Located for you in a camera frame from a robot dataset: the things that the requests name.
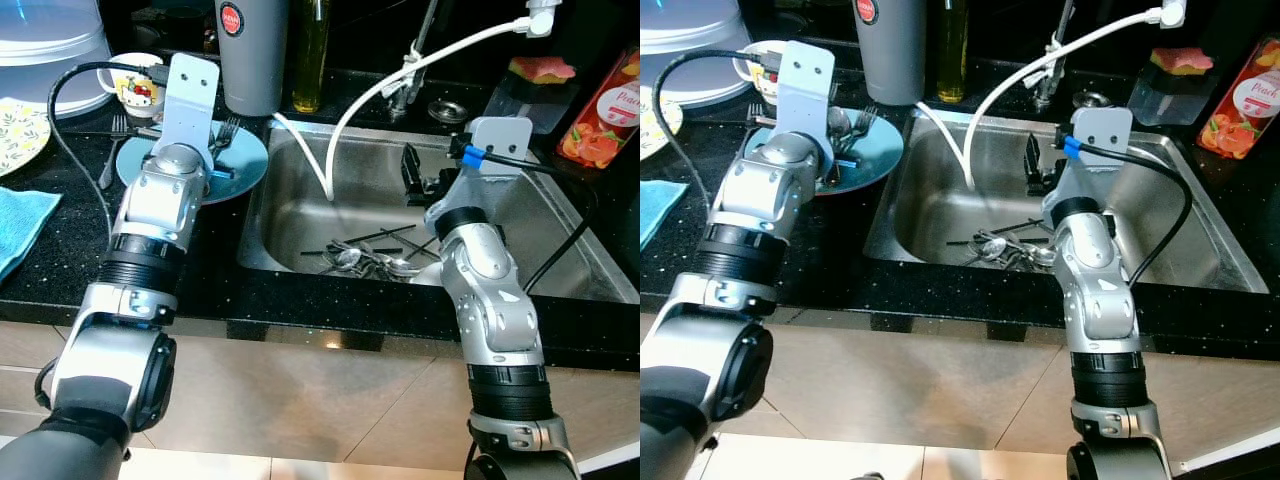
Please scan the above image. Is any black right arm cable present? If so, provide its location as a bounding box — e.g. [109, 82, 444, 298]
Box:
[450, 143, 601, 296]
[1055, 135, 1193, 286]

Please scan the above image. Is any chrome kitchen faucet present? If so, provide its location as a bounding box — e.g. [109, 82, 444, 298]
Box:
[390, 0, 441, 119]
[1035, 0, 1076, 109]

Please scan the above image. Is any floral print plate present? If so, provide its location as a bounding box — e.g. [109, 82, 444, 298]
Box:
[640, 85, 684, 161]
[0, 97, 53, 179]

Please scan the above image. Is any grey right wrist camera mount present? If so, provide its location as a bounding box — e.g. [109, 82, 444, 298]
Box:
[1043, 107, 1134, 216]
[425, 117, 534, 226]

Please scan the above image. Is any olive oil glass bottle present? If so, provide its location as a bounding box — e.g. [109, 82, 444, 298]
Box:
[935, 0, 971, 104]
[292, 0, 331, 113]

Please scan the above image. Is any light blue plate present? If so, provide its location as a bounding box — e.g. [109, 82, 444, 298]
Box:
[116, 118, 269, 206]
[742, 108, 904, 196]

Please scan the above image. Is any peach hand soap bottle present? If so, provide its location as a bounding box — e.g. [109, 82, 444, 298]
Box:
[1197, 35, 1280, 161]
[558, 45, 641, 169]

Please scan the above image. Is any clear plastic sponge holder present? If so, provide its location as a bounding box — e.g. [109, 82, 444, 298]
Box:
[483, 72, 566, 131]
[1128, 65, 1206, 126]

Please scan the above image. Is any translucent white plastic food cover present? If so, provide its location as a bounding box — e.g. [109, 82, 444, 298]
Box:
[640, 0, 751, 109]
[0, 0, 113, 106]

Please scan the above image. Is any pink and yellow sponge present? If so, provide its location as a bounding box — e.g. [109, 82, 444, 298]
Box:
[1150, 47, 1214, 76]
[508, 57, 576, 85]

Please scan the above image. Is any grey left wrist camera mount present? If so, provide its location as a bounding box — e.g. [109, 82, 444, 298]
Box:
[775, 40, 836, 141]
[158, 53, 221, 151]

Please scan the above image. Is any white flexible hose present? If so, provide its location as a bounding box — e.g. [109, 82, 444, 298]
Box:
[272, 18, 531, 201]
[915, 8, 1166, 191]

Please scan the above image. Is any white tie strip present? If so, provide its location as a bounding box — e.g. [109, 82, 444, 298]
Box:
[1035, 38, 1066, 81]
[398, 45, 426, 91]

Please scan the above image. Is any blue cloth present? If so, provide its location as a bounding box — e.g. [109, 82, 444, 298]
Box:
[640, 180, 691, 241]
[0, 187, 63, 281]

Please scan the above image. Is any grey cylindrical canister red badge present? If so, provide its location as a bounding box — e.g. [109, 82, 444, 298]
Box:
[852, 0, 929, 106]
[215, 0, 291, 116]

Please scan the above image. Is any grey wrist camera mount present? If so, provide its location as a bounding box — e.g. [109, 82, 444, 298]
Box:
[158, 53, 221, 151]
[425, 117, 534, 226]
[775, 40, 836, 141]
[1043, 107, 1134, 216]

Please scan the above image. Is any stainless steel kitchen sink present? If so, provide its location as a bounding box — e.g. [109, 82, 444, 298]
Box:
[865, 110, 1269, 294]
[237, 120, 641, 306]

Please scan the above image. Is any white cartoon print mug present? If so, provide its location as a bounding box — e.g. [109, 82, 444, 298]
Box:
[733, 40, 791, 106]
[97, 52, 166, 119]

